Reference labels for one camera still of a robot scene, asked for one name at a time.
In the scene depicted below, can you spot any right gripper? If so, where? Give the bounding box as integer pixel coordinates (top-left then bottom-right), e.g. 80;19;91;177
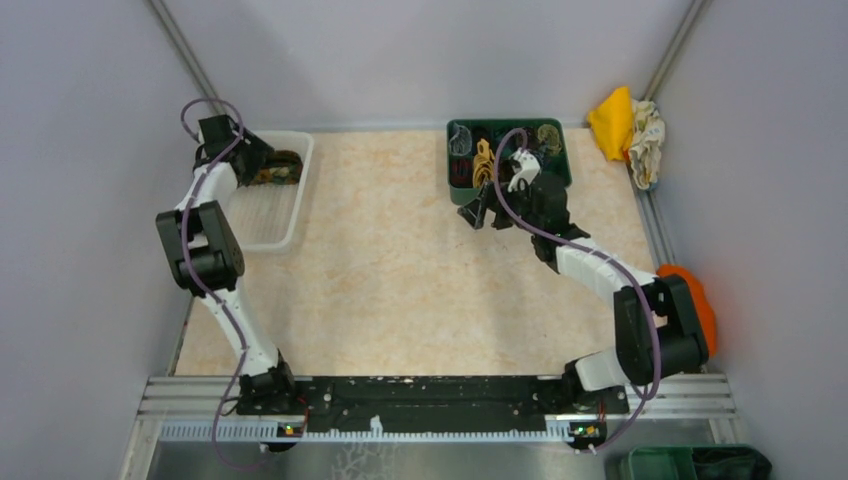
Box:
457;177;542;235

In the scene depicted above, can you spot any brown green patterned tie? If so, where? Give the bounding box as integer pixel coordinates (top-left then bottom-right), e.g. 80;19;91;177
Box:
251;150;304;185

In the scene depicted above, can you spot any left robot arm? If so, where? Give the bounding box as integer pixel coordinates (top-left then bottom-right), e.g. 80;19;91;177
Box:
155;133;300;415

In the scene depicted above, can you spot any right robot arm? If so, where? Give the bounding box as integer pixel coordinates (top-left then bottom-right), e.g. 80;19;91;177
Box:
457;173;712;412

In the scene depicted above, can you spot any yellow rolled tie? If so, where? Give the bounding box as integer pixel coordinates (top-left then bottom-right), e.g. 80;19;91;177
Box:
472;138;494;188

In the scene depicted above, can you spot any red dark rolled tie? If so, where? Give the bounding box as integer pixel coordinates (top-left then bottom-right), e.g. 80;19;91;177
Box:
448;157;473;189

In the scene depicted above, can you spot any white plastic basket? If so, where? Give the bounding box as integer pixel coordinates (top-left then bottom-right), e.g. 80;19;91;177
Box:
226;130;315;254

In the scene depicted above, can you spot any green compartment tray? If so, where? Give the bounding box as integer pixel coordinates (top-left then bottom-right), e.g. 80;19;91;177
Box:
446;117;572;205

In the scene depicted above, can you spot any grey rolled tie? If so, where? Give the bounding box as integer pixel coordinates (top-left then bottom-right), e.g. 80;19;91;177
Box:
448;122;473;157

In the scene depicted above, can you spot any olive rolled tie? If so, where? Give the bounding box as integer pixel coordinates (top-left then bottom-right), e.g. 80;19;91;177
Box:
536;123;563;156

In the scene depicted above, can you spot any yellow cloth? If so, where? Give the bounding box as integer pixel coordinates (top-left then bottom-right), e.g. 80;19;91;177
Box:
587;86;634;162

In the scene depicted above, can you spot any cream patterned cloth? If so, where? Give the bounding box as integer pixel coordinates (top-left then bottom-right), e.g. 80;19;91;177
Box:
628;99;666;191

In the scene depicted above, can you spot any orange cloth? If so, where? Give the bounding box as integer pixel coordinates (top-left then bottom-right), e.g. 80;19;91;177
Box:
656;264;718;358

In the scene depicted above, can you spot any green bin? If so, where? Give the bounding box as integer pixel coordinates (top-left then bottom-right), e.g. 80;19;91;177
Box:
612;445;774;479

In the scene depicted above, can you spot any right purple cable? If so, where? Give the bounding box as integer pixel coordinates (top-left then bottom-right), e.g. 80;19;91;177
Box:
491;127;664;455

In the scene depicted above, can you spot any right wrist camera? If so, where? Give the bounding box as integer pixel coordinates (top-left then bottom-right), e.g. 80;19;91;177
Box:
507;148;541;193

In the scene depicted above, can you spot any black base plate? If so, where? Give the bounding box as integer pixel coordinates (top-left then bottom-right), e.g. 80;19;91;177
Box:
235;375;630;434

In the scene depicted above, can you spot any aluminium frame rail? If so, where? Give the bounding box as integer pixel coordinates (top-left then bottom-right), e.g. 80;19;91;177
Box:
136;374;736;443

